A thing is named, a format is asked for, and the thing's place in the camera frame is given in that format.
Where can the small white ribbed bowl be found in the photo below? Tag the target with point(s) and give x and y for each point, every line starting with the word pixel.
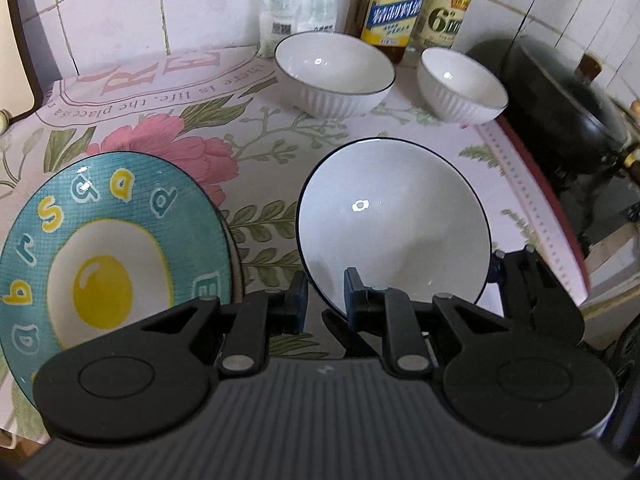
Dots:
pixel 460 85

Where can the white bowl with dark rim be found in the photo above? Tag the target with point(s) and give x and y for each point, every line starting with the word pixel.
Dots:
pixel 395 210

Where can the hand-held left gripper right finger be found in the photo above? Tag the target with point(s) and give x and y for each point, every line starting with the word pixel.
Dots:
pixel 354 287

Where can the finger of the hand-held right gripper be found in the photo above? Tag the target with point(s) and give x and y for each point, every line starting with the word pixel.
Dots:
pixel 540 290
pixel 350 341

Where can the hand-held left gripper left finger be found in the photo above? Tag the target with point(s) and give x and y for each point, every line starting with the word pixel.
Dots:
pixel 298 305

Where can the yellow label cooking wine bottle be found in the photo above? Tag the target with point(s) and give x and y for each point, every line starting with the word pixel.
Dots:
pixel 395 5

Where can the floral tablecloth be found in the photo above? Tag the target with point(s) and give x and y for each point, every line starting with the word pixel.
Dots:
pixel 165 110

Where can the white cutting board black edge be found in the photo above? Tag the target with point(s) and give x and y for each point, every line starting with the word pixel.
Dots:
pixel 15 35

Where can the large white ribbed bowl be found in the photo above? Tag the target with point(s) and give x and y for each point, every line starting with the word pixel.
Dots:
pixel 332 67

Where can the black pot with glass lid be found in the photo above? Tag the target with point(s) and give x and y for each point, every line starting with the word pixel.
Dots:
pixel 545 105

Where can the black gas stove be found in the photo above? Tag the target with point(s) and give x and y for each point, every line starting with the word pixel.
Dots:
pixel 580 215

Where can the clear vinegar bottle yellow cap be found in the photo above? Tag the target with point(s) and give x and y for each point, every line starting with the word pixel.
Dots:
pixel 447 10

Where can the blue fried egg plate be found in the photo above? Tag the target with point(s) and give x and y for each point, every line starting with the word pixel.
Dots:
pixel 125 220

